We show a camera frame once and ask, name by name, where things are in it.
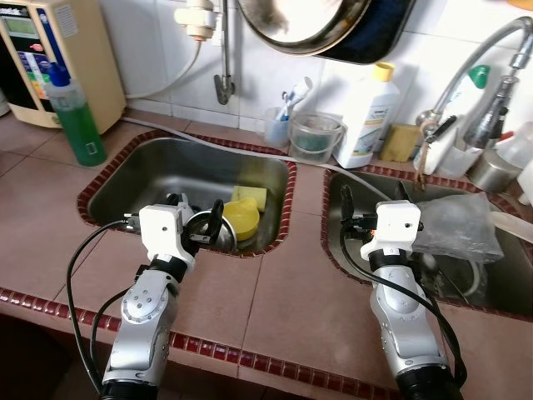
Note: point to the round steel plate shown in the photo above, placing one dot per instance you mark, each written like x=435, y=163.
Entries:
x=226, y=237

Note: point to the yellow plastic bowl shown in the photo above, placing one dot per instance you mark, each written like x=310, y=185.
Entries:
x=241, y=218

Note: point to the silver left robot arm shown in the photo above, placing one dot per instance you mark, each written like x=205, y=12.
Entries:
x=141, y=325

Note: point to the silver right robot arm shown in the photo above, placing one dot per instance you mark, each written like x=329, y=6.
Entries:
x=408, y=325

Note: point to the stainless steel sink basin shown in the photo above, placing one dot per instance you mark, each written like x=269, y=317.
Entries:
x=500, y=283
x=150, y=171

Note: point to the yellow green scouring sponge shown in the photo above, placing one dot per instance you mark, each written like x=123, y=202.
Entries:
x=254, y=196

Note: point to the thick dark yellow sponge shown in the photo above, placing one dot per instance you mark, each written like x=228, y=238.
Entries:
x=402, y=143

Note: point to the clear plastic bag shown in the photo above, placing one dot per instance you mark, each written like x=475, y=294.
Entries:
x=458, y=229

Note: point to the clear plastic pail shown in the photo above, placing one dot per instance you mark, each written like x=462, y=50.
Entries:
x=316, y=142

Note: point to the white yellow-capped detergent bottle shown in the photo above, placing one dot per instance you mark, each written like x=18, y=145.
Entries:
x=366, y=117

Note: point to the steel cup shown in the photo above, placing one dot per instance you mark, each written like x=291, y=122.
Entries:
x=491, y=171

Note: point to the green dish soap bottle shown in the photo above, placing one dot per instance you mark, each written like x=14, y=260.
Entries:
x=79, y=133

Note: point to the thin white water tube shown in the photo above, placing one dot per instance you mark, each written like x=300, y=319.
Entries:
x=179, y=79

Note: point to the white dish rack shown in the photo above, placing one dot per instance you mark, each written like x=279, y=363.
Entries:
x=526, y=179

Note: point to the curved steel sink faucet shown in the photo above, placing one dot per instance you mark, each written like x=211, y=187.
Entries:
x=466, y=71

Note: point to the white green-capped bottle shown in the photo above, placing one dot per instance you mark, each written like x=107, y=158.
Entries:
x=480, y=77

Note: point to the beige water purifier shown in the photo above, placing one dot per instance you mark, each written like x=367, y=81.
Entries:
x=92, y=67

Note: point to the hanging dark pan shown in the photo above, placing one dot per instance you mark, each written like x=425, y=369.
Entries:
x=391, y=33

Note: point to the white tap filter fitting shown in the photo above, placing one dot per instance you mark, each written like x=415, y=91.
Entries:
x=196, y=18

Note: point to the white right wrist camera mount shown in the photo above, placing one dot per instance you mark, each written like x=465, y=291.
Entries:
x=400, y=225

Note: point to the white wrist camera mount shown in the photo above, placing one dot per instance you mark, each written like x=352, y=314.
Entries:
x=400, y=225
x=162, y=229

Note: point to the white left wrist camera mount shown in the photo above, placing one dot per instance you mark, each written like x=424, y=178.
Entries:
x=162, y=229

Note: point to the steel wall tap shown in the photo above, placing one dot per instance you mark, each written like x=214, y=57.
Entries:
x=225, y=83

